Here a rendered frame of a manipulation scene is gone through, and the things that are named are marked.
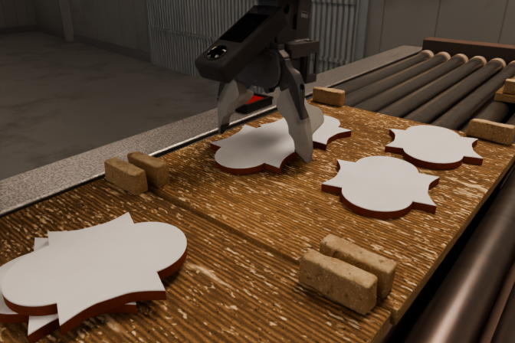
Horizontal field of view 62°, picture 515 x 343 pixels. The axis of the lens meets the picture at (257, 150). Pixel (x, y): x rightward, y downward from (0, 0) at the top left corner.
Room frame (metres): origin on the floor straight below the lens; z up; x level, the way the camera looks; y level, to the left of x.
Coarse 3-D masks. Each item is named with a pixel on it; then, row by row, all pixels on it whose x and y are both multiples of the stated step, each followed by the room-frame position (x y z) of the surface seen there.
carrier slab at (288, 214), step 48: (336, 144) 0.55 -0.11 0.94; (384, 144) 0.55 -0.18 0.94; (480, 144) 0.55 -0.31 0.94; (192, 192) 0.41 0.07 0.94; (240, 192) 0.41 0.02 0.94; (288, 192) 0.41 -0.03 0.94; (432, 192) 0.41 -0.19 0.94; (480, 192) 0.41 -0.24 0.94; (288, 240) 0.32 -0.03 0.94; (384, 240) 0.32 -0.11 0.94; (432, 240) 0.32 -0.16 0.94
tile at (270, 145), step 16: (256, 128) 0.56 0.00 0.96; (272, 128) 0.56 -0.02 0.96; (224, 144) 0.52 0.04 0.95; (240, 144) 0.51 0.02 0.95; (256, 144) 0.51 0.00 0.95; (272, 144) 0.51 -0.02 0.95; (288, 144) 0.51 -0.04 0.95; (224, 160) 0.47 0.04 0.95; (240, 160) 0.47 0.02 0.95; (256, 160) 0.47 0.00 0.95; (272, 160) 0.47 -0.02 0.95; (288, 160) 0.48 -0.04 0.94
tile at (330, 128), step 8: (280, 120) 0.62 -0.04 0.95; (328, 120) 0.62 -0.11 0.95; (336, 120) 0.62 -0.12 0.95; (320, 128) 0.59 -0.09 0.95; (328, 128) 0.59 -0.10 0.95; (336, 128) 0.59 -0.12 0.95; (320, 136) 0.55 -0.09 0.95; (328, 136) 0.55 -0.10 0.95; (336, 136) 0.57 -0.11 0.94; (344, 136) 0.57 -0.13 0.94; (320, 144) 0.53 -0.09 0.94
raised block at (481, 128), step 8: (472, 120) 0.58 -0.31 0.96; (480, 120) 0.57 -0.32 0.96; (472, 128) 0.57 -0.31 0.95; (480, 128) 0.57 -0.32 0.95; (488, 128) 0.56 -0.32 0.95; (496, 128) 0.56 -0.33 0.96; (504, 128) 0.55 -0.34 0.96; (512, 128) 0.54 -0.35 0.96; (472, 136) 0.57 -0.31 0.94; (480, 136) 0.57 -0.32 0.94; (488, 136) 0.56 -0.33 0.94; (496, 136) 0.55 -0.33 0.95; (504, 136) 0.55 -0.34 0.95; (512, 136) 0.54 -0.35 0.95; (504, 144) 0.55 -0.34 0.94
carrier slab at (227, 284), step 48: (96, 192) 0.41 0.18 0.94; (144, 192) 0.41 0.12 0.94; (0, 240) 0.32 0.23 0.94; (192, 240) 0.32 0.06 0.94; (240, 240) 0.32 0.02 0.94; (192, 288) 0.26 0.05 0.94; (240, 288) 0.26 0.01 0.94; (288, 288) 0.26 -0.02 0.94; (0, 336) 0.21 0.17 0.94; (48, 336) 0.21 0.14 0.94; (96, 336) 0.21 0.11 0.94; (144, 336) 0.21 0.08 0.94; (192, 336) 0.21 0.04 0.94; (240, 336) 0.21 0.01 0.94; (288, 336) 0.21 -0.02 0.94; (336, 336) 0.21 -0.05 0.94
